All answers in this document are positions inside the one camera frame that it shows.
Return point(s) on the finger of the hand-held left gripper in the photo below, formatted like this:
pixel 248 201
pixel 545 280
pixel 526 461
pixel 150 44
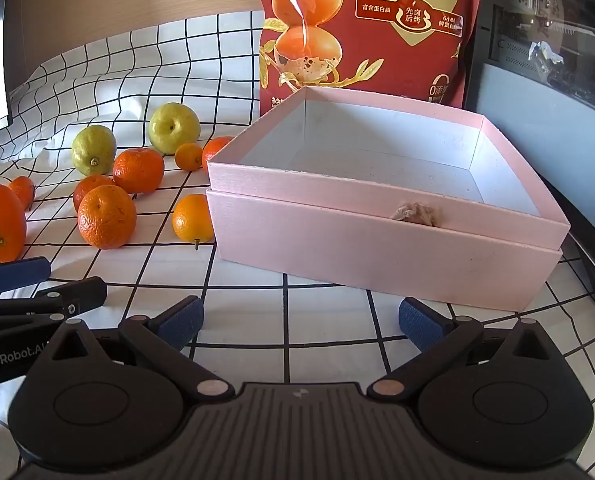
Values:
pixel 17 274
pixel 77 292

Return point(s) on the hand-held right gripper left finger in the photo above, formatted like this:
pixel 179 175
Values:
pixel 183 324

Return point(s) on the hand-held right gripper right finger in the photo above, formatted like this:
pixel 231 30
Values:
pixel 420 324

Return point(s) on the mandarin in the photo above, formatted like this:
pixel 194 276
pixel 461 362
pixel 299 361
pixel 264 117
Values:
pixel 215 150
pixel 107 217
pixel 88 187
pixel 138 170
pixel 22 191

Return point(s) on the pink cardboard box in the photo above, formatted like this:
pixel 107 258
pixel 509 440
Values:
pixel 377 255

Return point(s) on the small smooth orange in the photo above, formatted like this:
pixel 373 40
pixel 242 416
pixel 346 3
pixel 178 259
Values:
pixel 188 156
pixel 192 220

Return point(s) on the green lemon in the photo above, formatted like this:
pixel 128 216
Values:
pixel 93 147

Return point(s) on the yellow-green lemon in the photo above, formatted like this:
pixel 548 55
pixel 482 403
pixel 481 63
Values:
pixel 175 127

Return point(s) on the white checked cloth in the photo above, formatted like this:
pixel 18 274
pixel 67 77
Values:
pixel 327 320

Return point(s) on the red snack bag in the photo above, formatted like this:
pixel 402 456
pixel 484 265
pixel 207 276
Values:
pixel 377 50

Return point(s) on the black computer case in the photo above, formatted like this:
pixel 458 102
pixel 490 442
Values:
pixel 527 10

